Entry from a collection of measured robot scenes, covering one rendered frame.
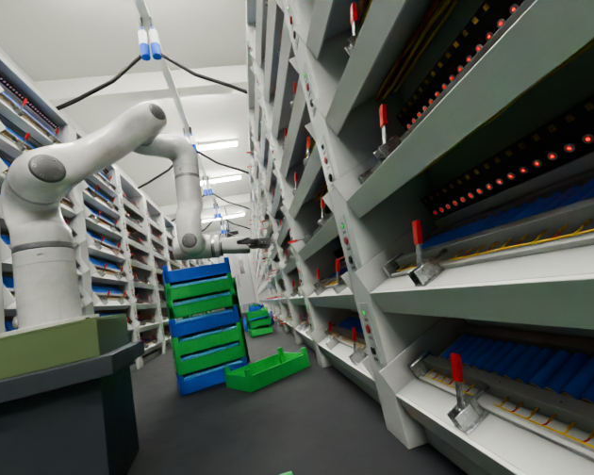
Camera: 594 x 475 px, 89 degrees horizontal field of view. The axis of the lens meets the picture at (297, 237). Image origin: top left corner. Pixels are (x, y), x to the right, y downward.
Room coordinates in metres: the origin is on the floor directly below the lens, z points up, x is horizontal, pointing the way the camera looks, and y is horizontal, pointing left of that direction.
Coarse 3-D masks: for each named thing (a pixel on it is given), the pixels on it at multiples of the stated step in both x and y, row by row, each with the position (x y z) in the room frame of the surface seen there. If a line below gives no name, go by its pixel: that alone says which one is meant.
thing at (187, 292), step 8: (216, 280) 1.46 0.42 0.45; (224, 280) 1.47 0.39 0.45; (232, 280) 1.49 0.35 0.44; (168, 288) 1.36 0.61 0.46; (176, 288) 1.38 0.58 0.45; (184, 288) 1.39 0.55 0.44; (192, 288) 1.41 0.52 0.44; (200, 288) 1.42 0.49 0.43; (208, 288) 1.44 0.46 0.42; (216, 288) 1.45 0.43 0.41; (224, 288) 1.47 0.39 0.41; (232, 288) 1.49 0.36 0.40; (168, 296) 1.36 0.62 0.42; (176, 296) 1.37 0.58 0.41; (184, 296) 1.39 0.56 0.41; (192, 296) 1.40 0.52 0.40; (200, 296) 1.53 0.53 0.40
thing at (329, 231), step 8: (328, 200) 0.71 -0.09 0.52; (328, 224) 0.79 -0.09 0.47; (336, 224) 0.74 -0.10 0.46; (312, 232) 1.32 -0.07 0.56; (320, 232) 0.88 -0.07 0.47; (328, 232) 0.82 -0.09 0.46; (336, 232) 0.77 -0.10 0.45; (312, 240) 1.00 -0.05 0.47; (320, 240) 0.93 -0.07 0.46; (328, 240) 0.87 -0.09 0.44; (296, 248) 1.31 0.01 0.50; (304, 248) 1.16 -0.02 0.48; (312, 248) 1.06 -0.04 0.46; (320, 248) 0.98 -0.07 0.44; (304, 256) 1.25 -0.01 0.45
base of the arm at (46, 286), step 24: (24, 264) 0.67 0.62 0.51; (48, 264) 0.69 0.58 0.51; (72, 264) 0.74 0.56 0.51; (24, 288) 0.67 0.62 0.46; (48, 288) 0.68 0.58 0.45; (72, 288) 0.73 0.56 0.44; (24, 312) 0.67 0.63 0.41; (48, 312) 0.68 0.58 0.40; (72, 312) 0.72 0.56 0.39; (0, 336) 0.65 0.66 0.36
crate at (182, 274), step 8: (216, 264) 1.46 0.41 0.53; (224, 264) 1.48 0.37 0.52; (168, 272) 1.36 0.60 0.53; (176, 272) 1.38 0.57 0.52; (184, 272) 1.39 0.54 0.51; (192, 272) 1.41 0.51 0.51; (200, 272) 1.43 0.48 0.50; (208, 272) 1.44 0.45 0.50; (216, 272) 1.46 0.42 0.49; (224, 272) 1.48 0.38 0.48; (168, 280) 1.36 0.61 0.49; (176, 280) 1.38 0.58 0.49; (184, 280) 1.39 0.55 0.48; (192, 280) 1.47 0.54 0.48
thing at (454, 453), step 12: (312, 348) 1.72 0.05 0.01; (348, 372) 1.09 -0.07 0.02; (360, 384) 0.97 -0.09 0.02; (372, 396) 0.89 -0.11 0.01; (432, 432) 0.60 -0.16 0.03; (432, 444) 0.61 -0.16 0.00; (444, 444) 0.57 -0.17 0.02; (456, 456) 0.54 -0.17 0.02; (468, 468) 0.52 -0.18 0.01; (480, 468) 0.49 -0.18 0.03
